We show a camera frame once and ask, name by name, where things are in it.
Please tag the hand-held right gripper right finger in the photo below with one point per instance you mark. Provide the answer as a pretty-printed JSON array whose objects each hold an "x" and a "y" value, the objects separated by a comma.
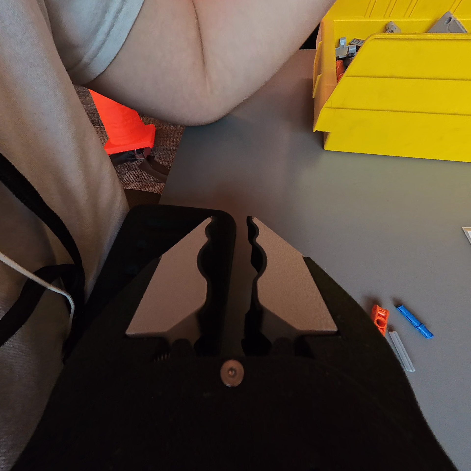
[{"x": 294, "y": 294}]

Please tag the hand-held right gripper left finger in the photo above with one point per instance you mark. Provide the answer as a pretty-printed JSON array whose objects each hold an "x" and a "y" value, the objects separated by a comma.
[{"x": 173, "y": 294}]

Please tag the small orange toy beam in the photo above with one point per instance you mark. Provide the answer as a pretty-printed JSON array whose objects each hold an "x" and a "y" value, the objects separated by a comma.
[{"x": 380, "y": 320}]

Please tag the light grey toy axle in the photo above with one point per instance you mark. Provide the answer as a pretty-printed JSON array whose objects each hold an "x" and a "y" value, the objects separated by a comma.
[{"x": 402, "y": 351}]

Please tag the blue toy pin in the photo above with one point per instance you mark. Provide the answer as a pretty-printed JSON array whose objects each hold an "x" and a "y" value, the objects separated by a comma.
[{"x": 414, "y": 321}]

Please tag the yellow plastic bin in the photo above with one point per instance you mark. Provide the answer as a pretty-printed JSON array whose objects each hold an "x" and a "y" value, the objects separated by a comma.
[{"x": 404, "y": 103}]

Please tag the pile of toy building parts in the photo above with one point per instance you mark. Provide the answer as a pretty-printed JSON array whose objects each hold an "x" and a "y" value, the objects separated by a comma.
[{"x": 347, "y": 48}]

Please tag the person's left forearm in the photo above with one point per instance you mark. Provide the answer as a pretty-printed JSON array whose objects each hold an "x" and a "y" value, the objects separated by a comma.
[{"x": 257, "y": 55}]

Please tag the black studded foam mat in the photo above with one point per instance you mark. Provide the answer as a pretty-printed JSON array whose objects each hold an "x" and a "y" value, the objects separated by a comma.
[{"x": 154, "y": 228}]

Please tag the black tripod legs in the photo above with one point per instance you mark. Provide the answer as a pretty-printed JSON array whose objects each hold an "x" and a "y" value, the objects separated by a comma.
[{"x": 154, "y": 169}]

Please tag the orange traffic cone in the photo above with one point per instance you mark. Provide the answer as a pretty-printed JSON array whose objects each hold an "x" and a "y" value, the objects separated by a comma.
[{"x": 121, "y": 125}]

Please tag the building instruction booklet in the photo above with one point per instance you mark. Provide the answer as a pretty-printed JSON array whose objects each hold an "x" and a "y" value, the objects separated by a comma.
[{"x": 468, "y": 235}]

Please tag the light grey shirt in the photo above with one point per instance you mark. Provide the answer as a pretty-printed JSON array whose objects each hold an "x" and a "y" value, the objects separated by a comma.
[{"x": 44, "y": 147}]

